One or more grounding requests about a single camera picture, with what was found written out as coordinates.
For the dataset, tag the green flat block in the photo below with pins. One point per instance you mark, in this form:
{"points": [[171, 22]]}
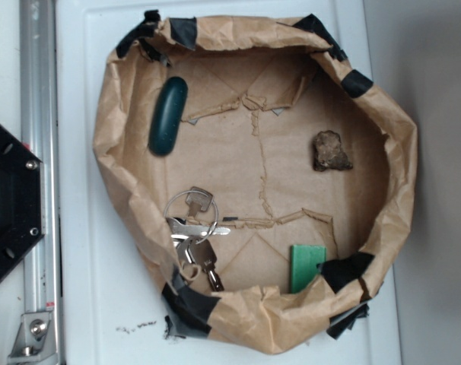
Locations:
{"points": [[303, 267]]}

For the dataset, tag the brown paper bag tray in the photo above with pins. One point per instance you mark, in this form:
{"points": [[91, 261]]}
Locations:
{"points": [[259, 91]]}

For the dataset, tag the square-head silver key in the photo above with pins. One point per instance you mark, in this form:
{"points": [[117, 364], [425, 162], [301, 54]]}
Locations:
{"points": [[198, 200]]}

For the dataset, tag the long silver key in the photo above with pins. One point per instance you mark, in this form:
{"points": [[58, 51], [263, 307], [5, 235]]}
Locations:
{"points": [[180, 229]]}

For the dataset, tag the lower silver key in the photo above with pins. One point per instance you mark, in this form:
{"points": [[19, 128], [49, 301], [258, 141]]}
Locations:
{"points": [[202, 254]]}

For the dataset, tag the dark green oval case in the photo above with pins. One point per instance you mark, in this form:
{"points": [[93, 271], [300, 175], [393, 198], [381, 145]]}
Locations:
{"points": [[167, 115]]}

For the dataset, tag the brown rock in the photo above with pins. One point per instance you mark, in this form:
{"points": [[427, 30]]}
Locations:
{"points": [[328, 153]]}

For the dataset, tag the white plastic tray board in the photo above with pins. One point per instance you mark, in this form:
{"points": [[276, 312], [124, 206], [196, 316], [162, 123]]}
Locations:
{"points": [[113, 311]]}

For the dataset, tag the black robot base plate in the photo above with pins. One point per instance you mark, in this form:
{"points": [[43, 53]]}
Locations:
{"points": [[21, 204]]}

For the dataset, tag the aluminium profile rail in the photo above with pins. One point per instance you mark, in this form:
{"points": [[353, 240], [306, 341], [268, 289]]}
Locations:
{"points": [[42, 272]]}

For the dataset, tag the metal corner bracket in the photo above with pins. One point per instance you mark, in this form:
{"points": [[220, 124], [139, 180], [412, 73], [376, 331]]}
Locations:
{"points": [[35, 340]]}

